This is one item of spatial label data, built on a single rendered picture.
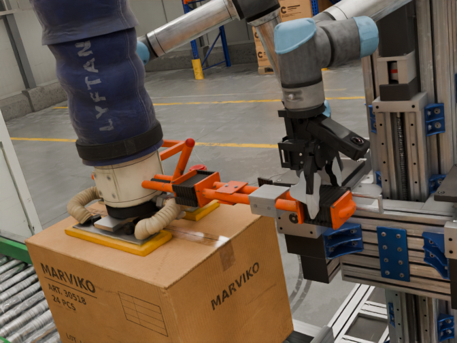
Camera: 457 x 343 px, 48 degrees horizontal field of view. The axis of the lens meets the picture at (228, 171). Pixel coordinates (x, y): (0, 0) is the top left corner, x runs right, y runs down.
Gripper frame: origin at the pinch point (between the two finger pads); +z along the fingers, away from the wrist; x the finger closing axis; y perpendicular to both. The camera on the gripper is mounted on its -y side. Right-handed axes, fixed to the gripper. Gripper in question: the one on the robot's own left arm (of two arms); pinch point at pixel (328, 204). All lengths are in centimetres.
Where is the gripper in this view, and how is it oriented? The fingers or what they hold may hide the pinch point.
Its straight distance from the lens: 102.2
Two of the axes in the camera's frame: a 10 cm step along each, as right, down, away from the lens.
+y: -7.6, -0.8, 6.4
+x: -6.2, 3.8, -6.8
